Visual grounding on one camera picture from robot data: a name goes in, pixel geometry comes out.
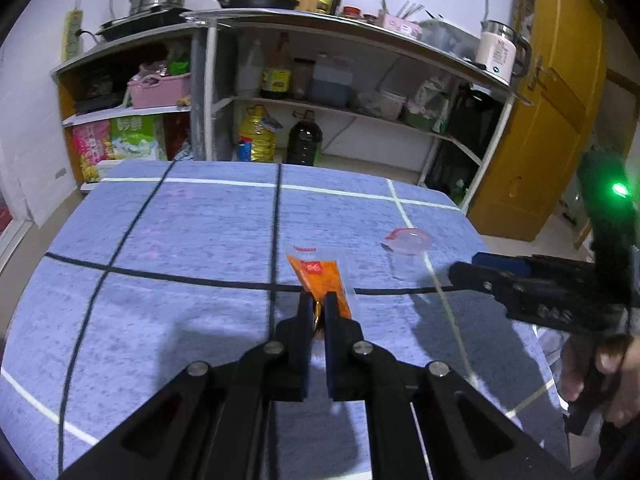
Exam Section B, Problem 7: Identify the orange sauce packet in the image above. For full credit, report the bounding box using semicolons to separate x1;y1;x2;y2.
285;244;357;334

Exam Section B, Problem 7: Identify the person's right hand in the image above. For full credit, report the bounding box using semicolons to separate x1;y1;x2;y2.
560;335;639;428

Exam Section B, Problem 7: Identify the clear pink plastic wrapper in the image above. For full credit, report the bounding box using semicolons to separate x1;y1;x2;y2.
382;228;431;256

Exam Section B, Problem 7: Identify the yellow wooden door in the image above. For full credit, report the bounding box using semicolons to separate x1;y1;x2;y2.
468;0;606;242

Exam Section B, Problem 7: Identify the blue checked tablecloth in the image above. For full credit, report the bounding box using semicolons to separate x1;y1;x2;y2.
1;160;568;479

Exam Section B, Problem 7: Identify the yellow cooking oil jug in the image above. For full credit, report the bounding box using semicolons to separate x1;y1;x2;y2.
236;104;283;162

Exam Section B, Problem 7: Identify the dark soy sauce jug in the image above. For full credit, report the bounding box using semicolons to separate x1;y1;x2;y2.
284;110;323;167

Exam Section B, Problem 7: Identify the white electric kettle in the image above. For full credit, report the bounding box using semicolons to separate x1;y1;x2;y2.
474;20;532;84

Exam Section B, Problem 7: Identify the green milk carton box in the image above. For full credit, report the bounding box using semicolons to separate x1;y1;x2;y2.
110;115;166;160

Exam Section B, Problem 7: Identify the clear white plastic bottle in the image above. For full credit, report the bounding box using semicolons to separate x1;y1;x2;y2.
235;39;265;98

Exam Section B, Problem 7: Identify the brown sauce bottle yellow label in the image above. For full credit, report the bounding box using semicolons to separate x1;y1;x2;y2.
259;32;293;99

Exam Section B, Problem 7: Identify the grey metal shelf rack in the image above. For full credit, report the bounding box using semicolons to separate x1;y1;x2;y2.
52;9;515;203

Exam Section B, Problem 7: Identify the grey blue plastic canister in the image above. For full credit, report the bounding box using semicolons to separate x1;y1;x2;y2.
308;52;354;108

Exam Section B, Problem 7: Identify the pink chopstick holder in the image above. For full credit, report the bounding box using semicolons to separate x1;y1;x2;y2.
375;0;424;39

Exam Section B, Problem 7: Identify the pink snack bag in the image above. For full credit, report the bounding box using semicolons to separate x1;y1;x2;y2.
72;120;114;183

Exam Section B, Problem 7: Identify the pink plastic basket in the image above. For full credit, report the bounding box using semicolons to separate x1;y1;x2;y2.
128;73;191;110

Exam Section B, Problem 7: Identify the green glass bottle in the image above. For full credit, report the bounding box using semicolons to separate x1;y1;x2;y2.
316;0;331;14

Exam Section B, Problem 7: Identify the black induction cooktop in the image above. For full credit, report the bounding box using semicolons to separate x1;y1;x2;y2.
96;8;186;41

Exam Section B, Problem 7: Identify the power strip on wall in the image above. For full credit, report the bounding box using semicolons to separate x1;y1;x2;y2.
61;9;84;62

